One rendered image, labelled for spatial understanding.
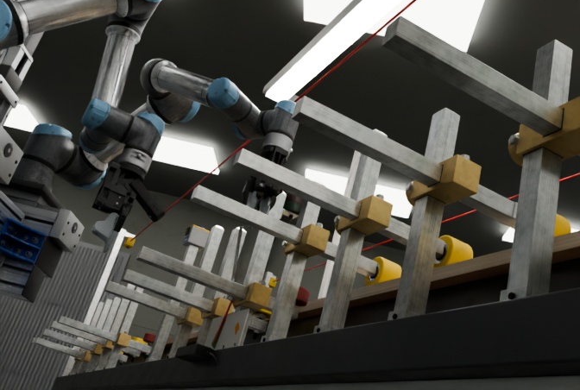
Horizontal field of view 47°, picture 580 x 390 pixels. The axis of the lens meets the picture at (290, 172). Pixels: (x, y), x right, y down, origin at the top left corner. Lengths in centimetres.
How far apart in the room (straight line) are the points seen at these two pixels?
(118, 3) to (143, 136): 36
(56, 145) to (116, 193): 61
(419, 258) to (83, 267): 831
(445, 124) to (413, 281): 29
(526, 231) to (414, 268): 24
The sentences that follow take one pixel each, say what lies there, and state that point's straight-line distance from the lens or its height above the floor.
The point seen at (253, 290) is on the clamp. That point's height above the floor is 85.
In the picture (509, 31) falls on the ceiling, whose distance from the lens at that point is 499.
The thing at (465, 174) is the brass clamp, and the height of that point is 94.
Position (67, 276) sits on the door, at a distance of 929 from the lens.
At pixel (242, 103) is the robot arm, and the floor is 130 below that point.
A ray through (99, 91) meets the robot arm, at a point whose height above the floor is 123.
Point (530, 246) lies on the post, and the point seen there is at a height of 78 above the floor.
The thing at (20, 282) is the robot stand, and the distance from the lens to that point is 204.
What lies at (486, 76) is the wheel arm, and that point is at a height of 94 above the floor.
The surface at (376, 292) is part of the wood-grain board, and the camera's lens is 154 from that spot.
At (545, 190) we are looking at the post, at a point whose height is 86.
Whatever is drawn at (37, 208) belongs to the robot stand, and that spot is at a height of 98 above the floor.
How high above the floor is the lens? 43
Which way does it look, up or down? 25 degrees up
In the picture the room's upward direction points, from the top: 16 degrees clockwise
